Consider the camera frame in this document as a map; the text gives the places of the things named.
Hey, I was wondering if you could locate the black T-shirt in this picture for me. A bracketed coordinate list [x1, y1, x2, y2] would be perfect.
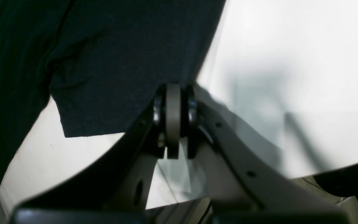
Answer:
[0, 0, 225, 184]

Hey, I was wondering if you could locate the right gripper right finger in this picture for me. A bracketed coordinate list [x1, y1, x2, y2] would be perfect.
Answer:
[185, 90, 343, 215]

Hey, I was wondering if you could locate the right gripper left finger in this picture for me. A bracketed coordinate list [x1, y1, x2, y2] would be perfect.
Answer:
[17, 90, 166, 212]

